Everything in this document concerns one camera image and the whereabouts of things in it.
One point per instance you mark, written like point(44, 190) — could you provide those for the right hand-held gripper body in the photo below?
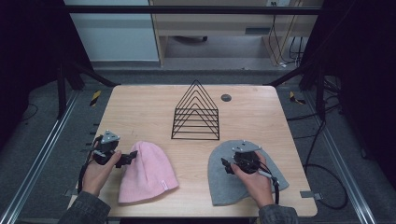
point(247, 155)

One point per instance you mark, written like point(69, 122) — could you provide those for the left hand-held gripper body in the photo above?
point(107, 146)

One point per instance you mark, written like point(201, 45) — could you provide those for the grey knit beanie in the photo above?
point(224, 186)

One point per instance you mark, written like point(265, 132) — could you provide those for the pink knit beanie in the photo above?
point(146, 174)

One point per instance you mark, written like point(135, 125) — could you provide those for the person's left hand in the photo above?
point(96, 175)

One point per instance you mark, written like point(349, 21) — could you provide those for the person's right hand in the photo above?
point(257, 186)

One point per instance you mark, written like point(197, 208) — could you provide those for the yellow black hazard tape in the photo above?
point(95, 98)
point(295, 99)

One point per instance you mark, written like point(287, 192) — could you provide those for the grey round table grommet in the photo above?
point(226, 97)

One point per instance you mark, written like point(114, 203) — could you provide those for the white cabinet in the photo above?
point(115, 37)

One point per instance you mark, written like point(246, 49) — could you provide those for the black curtain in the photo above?
point(367, 62)
point(28, 46)

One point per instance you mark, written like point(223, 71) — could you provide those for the grey metal table bracket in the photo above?
point(71, 192)
point(311, 195)

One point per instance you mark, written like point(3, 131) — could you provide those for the aluminium floor rail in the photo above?
point(40, 155)
point(339, 161)

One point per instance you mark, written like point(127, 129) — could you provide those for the black metal frame stand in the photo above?
point(320, 93)
point(61, 93)

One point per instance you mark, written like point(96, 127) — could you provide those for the black horizontal frame bar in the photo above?
point(186, 10)

